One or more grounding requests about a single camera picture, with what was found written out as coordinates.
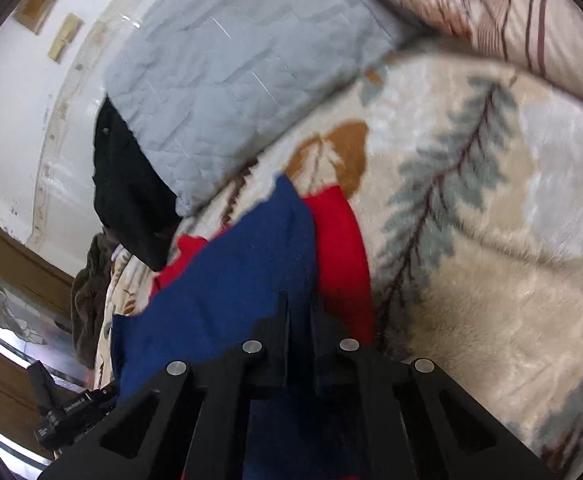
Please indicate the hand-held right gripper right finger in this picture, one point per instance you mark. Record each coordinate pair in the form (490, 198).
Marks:
(341, 365)

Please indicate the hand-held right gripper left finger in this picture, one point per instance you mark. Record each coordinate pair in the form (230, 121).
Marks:
(266, 360)

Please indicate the red and blue knit sweater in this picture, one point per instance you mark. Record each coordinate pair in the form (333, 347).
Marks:
(241, 280)

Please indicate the reflective glass panel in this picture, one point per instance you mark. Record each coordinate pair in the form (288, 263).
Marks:
(16, 310)

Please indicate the brown fleece blanket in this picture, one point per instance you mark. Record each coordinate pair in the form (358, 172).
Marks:
(88, 295)

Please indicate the leaf-print fleece blanket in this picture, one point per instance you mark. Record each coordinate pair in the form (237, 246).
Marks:
(471, 220)

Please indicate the black garment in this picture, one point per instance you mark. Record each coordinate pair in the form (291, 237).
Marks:
(126, 200)

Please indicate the grey quilted pillow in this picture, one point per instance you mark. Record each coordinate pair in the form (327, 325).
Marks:
(241, 70)

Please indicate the striped floral pillow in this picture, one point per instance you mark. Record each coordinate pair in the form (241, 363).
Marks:
(511, 5)

